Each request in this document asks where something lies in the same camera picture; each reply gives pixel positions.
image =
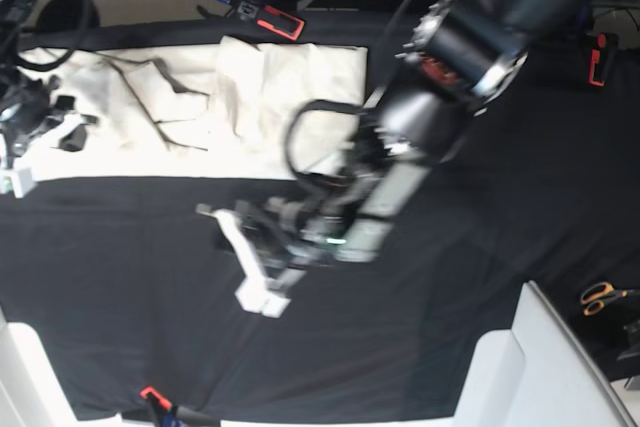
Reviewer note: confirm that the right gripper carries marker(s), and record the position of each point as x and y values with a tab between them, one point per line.
28	114

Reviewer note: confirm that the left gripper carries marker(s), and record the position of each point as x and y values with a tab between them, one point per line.
272	251

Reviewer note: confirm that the white T-shirt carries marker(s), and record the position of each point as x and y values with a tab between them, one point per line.
204	111

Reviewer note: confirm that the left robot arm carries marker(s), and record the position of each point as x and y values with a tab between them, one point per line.
461	56

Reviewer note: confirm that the black table cloth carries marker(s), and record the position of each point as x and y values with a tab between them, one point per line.
126	287

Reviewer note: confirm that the blue orange clamp bottom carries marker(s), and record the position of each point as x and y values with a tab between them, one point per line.
164	413

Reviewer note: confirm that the blue orange clamp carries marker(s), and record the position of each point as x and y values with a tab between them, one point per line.
164	413
266	17
599	49

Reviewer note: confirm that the blue orange clamp top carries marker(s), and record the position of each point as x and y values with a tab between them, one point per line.
266	17

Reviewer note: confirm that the white plastic bin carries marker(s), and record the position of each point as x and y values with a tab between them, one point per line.
536	373

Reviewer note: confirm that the blue orange clamp right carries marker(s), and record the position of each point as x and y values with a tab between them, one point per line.
599	49

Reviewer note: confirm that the orange handled scissors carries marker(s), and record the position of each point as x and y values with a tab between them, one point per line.
598	296

